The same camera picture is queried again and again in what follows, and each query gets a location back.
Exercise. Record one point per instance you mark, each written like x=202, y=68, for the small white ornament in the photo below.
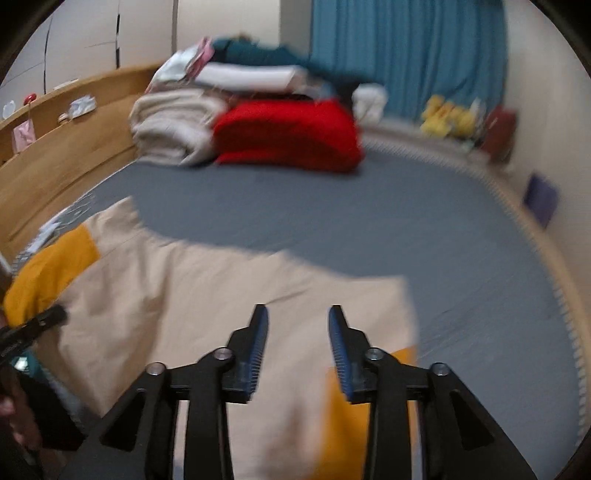
x=9, y=110

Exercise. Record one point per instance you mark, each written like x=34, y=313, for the pink patterned cloth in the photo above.
x=184, y=64

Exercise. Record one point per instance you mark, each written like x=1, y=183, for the small white cloth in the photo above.
x=369, y=104

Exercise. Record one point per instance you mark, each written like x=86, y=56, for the grey bed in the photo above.
x=346, y=217

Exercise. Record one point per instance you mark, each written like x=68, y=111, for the white wardrobe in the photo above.
x=83, y=27

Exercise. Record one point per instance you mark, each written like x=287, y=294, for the small red ornament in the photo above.
x=30, y=98

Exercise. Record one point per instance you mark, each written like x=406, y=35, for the red folded blanket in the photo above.
x=286, y=134

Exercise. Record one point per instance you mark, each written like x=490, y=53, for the purple box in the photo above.
x=541, y=199

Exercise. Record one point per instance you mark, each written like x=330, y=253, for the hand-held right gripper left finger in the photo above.
x=260, y=334

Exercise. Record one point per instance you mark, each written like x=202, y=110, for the white folded cloth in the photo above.
x=249, y=76

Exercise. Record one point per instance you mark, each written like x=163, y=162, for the blue curtain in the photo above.
x=406, y=50

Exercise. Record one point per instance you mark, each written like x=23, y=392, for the white crumpled packet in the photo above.
x=83, y=106

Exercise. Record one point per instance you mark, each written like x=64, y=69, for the beige and yellow garment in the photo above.
x=207, y=300

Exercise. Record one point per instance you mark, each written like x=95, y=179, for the person's left hand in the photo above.
x=18, y=424

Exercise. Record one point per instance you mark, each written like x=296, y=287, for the yellow plush toy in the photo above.
x=445, y=117

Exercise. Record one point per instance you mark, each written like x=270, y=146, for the wooden headboard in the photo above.
x=69, y=161

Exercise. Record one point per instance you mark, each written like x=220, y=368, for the beige folded blanket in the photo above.
x=171, y=124

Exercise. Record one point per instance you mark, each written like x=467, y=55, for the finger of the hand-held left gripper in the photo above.
x=39, y=323

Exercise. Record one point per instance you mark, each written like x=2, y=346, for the dark red bag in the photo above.
x=498, y=134

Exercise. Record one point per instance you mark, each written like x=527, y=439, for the small pink bag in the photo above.
x=24, y=136

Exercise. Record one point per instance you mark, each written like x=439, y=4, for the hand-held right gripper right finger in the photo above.
x=338, y=341

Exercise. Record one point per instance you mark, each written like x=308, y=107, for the teal cloth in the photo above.
x=263, y=53

